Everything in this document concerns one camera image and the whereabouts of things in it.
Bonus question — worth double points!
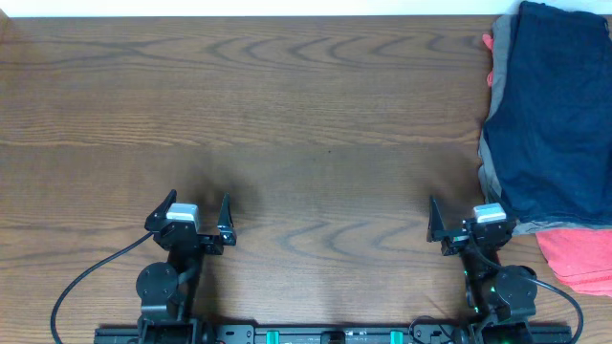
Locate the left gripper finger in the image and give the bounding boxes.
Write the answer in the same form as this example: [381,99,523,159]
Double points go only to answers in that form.
[144,189,177,231]
[217,193,236,246]

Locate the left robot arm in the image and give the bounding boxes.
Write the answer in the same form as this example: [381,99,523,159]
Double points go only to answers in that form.
[136,190,237,344]

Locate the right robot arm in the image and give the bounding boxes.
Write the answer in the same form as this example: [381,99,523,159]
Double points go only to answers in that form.
[426,198,537,343]

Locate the red garment in stack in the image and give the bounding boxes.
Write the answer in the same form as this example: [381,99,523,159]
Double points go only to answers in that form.
[482,33,611,296]

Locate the navy shorts on stack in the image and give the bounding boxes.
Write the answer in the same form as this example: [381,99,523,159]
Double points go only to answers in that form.
[484,1,611,226]

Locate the grey garment in stack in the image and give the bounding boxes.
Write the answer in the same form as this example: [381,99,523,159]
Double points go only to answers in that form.
[478,14,611,235]

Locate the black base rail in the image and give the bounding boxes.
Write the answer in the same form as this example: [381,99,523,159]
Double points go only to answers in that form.
[94,322,574,344]

